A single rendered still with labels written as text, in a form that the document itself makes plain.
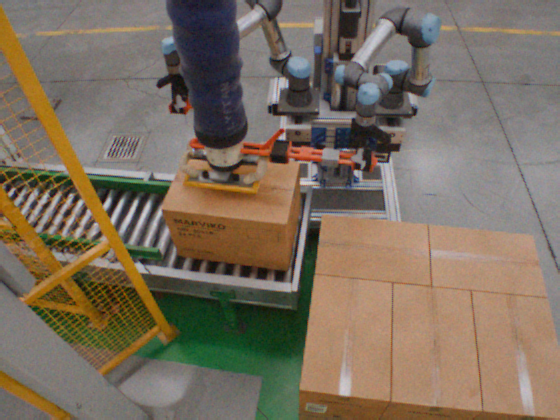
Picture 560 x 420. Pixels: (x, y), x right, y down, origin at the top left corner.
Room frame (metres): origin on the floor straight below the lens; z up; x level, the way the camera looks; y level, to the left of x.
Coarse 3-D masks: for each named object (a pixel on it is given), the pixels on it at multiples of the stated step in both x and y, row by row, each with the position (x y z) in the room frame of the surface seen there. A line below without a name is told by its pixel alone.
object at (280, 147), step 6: (276, 144) 1.39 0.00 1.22; (282, 144) 1.39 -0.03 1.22; (288, 144) 1.39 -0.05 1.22; (270, 150) 1.34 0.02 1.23; (276, 150) 1.35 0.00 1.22; (282, 150) 1.35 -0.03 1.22; (288, 150) 1.34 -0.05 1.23; (270, 156) 1.33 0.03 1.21; (276, 156) 1.32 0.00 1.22; (282, 156) 1.31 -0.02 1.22; (288, 156) 1.32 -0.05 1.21; (276, 162) 1.32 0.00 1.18; (282, 162) 1.31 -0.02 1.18; (288, 162) 1.32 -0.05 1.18
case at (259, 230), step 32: (192, 160) 1.61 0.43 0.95; (192, 192) 1.39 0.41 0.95; (224, 192) 1.37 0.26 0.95; (288, 192) 1.35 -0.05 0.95; (192, 224) 1.27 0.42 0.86; (224, 224) 1.23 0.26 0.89; (256, 224) 1.20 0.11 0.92; (288, 224) 1.20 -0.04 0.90; (192, 256) 1.28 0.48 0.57; (224, 256) 1.24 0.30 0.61; (256, 256) 1.20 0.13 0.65; (288, 256) 1.17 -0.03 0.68
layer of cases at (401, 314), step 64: (320, 256) 1.25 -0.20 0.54; (384, 256) 1.22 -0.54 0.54; (448, 256) 1.20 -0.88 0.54; (512, 256) 1.17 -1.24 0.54; (320, 320) 0.89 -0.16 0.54; (384, 320) 0.86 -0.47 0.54; (448, 320) 0.83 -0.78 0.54; (512, 320) 0.80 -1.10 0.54; (320, 384) 0.58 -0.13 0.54; (384, 384) 0.56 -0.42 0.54; (448, 384) 0.53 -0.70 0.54; (512, 384) 0.50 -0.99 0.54
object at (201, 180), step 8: (200, 168) 1.40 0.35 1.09; (200, 176) 1.34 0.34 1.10; (208, 176) 1.34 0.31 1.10; (232, 176) 1.33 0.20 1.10; (240, 176) 1.33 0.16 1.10; (184, 184) 1.31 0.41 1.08; (192, 184) 1.31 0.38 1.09; (200, 184) 1.30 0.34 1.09; (208, 184) 1.30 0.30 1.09; (216, 184) 1.29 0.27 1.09; (224, 184) 1.29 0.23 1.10; (232, 184) 1.28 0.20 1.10; (240, 184) 1.28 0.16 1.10; (248, 184) 1.28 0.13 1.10; (256, 184) 1.28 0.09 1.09; (248, 192) 1.25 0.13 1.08; (256, 192) 1.24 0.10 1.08
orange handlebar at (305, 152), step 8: (192, 144) 1.43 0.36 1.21; (200, 144) 1.43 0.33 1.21; (248, 144) 1.41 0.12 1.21; (256, 144) 1.41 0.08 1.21; (240, 152) 1.37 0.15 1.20; (248, 152) 1.36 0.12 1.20; (256, 152) 1.36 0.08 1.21; (264, 152) 1.35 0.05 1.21; (296, 152) 1.36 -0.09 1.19; (304, 152) 1.33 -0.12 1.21; (312, 152) 1.34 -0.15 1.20; (320, 152) 1.34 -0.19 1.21; (344, 152) 1.33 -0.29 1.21; (304, 160) 1.31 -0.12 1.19; (312, 160) 1.30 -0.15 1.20; (320, 160) 1.29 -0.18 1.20; (344, 160) 1.28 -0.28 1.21; (376, 160) 1.27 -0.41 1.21
